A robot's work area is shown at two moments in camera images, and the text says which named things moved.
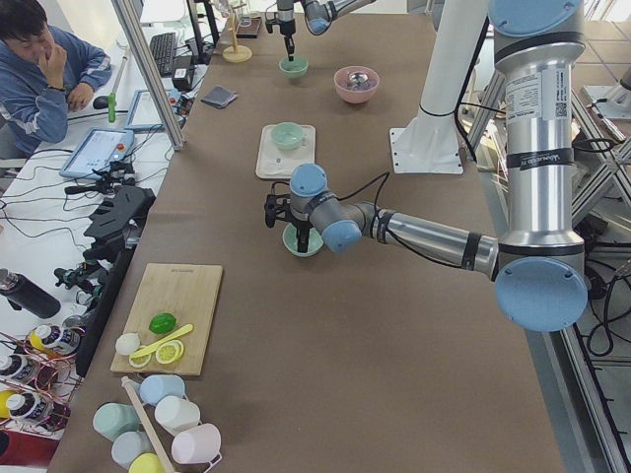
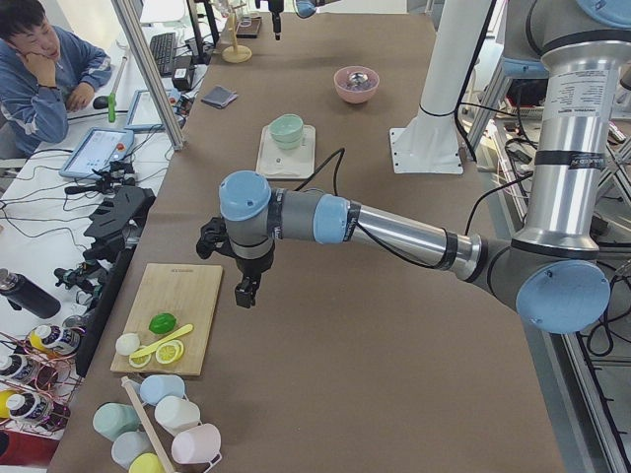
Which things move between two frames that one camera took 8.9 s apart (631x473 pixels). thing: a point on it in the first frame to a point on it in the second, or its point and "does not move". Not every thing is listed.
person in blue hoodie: x=40 y=65 does not move
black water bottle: x=23 y=293 does not move
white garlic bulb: x=127 y=343 does not move
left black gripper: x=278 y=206 to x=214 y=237
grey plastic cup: x=128 y=444 does not move
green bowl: x=290 y=240 to x=287 y=127
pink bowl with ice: x=357 y=84 does not move
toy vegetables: x=168 y=338 does not move
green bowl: x=293 y=69 to x=288 y=145
